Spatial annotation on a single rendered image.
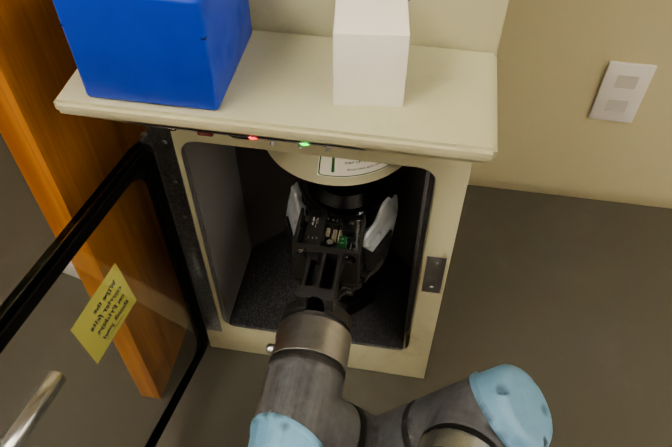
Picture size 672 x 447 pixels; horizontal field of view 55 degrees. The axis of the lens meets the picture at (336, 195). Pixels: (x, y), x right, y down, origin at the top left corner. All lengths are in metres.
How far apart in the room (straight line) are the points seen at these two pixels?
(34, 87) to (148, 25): 0.18
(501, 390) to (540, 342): 0.50
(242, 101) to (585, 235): 0.82
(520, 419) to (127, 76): 0.39
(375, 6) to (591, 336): 0.73
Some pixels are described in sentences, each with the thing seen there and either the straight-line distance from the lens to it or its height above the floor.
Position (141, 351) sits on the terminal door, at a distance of 0.77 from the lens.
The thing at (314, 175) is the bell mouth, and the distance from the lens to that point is 0.67.
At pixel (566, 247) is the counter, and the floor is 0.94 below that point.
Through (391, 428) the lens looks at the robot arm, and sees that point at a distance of 0.61.
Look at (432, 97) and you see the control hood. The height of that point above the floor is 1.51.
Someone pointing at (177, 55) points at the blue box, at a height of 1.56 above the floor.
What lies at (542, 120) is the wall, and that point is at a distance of 1.15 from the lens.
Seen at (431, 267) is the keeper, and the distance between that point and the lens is 0.74.
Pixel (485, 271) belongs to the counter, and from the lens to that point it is 1.09.
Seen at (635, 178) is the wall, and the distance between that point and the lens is 1.27.
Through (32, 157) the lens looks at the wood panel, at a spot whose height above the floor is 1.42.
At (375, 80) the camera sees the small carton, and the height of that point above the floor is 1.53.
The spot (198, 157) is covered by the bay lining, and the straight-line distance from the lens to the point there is 0.71.
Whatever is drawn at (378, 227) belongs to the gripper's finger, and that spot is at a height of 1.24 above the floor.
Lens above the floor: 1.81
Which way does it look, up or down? 48 degrees down
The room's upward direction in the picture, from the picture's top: straight up
